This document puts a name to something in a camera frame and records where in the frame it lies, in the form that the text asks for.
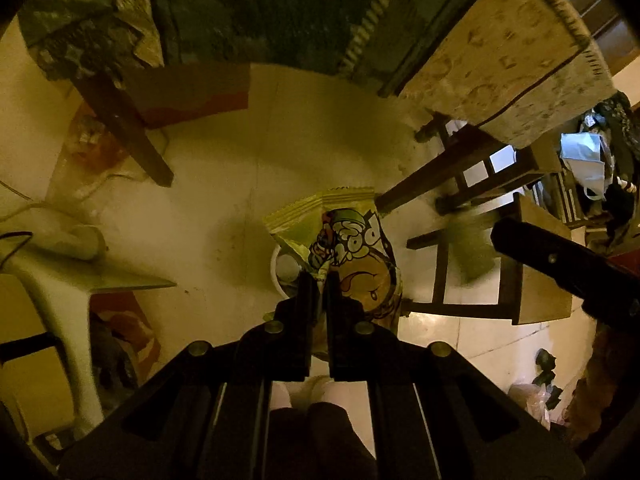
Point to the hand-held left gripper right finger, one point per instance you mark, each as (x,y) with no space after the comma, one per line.
(334,310)

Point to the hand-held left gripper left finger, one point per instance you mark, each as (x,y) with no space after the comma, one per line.
(310,305)

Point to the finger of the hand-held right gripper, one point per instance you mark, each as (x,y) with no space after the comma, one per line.
(545,255)

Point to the white plastic bowl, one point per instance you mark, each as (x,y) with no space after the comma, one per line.
(282,270)

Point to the yellow green snack packet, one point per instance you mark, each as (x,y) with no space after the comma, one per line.
(360,270)

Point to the person's right forearm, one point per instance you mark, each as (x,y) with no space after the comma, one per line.
(605,385)

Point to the wooden stool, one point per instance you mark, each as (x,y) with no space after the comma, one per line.
(450,160)
(542,290)

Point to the wooden rack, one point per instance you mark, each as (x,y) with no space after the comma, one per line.
(565,200)

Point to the white slipper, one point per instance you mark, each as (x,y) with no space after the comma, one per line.
(286,394)
(334,390)

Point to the dark small object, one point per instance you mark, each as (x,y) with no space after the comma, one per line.
(547,362)

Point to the dark patterned clothing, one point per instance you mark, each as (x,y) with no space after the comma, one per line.
(622,160)

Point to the person's right leg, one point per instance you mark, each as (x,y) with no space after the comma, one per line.
(340,440)

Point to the person's leg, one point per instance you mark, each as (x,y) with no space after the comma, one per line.
(290,445)
(340,440)

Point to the clear plastic bag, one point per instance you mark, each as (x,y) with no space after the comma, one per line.
(530,405)

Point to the person's left leg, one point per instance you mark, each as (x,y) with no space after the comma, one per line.
(290,445)

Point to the red printed bag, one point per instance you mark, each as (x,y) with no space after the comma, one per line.
(125,330)

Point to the cream red cardboard box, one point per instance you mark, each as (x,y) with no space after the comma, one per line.
(190,95)

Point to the dark panelled wooden door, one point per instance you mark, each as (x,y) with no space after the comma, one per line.
(590,5)

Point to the patchwork tablecloth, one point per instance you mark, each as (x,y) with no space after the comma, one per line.
(280,10)

